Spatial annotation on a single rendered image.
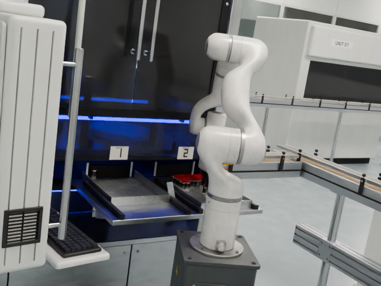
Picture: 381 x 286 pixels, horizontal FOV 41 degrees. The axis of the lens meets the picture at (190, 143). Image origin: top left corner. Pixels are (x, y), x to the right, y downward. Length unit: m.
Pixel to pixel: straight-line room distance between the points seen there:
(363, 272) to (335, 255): 0.19
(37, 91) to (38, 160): 0.20
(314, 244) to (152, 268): 1.02
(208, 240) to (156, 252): 0.80
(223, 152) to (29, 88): 0.63
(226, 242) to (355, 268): 1.28
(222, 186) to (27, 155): 0.62
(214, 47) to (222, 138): 0.37
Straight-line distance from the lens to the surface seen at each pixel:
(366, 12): 10.09
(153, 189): 2.22
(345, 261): 2.93
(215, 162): 1.65
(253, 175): 2.82
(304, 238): 3.12
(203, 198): 2.22
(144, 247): 2.47
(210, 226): 1.73
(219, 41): 1.85
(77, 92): 1.55
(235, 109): 1.73
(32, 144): 1.52
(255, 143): 1.66
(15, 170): 1.52
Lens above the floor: 1.57
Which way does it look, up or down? 12 degrees down
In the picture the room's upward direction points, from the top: 8 degrees clockwise
